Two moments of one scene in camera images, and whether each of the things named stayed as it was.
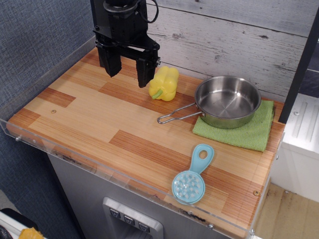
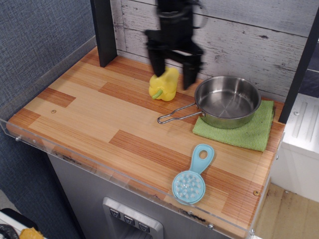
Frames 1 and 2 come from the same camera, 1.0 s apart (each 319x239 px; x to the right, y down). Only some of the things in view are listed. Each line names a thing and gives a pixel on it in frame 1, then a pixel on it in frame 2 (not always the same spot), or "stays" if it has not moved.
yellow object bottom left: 30,233 stays
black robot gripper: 127,33 to 175,37
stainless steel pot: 225,102 stays
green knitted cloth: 254,135 stays
